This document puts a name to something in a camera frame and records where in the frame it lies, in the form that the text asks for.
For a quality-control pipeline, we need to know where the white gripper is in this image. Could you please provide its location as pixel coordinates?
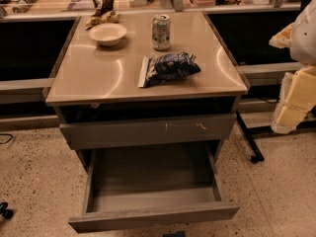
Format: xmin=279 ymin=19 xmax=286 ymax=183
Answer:
xmin=269 ymin=23 xmax=316 ymax=134

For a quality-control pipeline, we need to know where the blue chip bag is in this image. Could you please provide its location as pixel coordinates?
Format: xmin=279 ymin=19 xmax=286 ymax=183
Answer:
xmin=138 ymin=52 xmax=200 ymax=88

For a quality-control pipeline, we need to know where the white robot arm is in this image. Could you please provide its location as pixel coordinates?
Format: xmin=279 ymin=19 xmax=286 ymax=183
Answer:
xmin=269 ymin=0 xmax=316 ymax=134

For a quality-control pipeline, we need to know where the closed top drawer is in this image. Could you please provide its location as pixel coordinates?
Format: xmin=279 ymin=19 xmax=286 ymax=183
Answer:
xmin=60 ymin=114 xmax=236 ymax=150

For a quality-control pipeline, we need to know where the grey drawer cabinet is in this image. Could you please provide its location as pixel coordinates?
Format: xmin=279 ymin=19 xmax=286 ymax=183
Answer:
xmin=45 ymin=12 xmax=247 ymax=166

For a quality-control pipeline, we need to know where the open middle drawer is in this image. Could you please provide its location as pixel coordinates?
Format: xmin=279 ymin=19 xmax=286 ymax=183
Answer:
xmin=69 ymin=142 xmax=239 ymax=233

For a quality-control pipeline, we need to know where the white soda can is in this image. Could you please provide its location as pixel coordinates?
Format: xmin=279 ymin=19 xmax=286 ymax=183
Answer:
xmin=152 ymin=14 xmax=171 ymax=50

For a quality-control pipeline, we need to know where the white ceramic bowl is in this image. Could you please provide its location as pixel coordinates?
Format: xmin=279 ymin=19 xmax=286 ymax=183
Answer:
xmin=89 ymin=23 xmax=127 ymax=46

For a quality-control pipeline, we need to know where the black caster wheel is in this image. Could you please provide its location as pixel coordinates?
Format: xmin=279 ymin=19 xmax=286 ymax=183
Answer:
xmin=0 ymin=202 xmax=14 ymax=219

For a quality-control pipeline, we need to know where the black table leg frame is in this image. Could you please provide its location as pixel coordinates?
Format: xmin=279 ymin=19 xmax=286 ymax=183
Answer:
xmin=236 ymin=112 xmax=316 ymax=164

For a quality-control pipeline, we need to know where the black floor cable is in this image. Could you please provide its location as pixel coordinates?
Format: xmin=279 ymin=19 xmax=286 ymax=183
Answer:
xmin=0 ymin=132 xmax=15 ymax=146

